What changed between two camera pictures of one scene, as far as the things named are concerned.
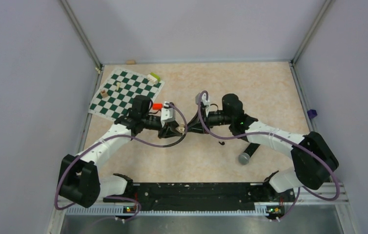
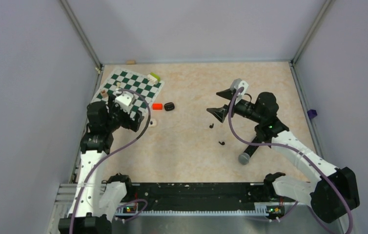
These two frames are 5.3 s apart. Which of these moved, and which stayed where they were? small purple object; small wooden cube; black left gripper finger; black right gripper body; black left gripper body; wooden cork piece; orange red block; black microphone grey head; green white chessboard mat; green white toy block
Moved: black right gripper body; black left gripper body; black left gripper finger
Stayed: green white toy block; orange red block; green white chessboard mat; small wooden cube; wooden cork piece; black microphone grey head; small purple object
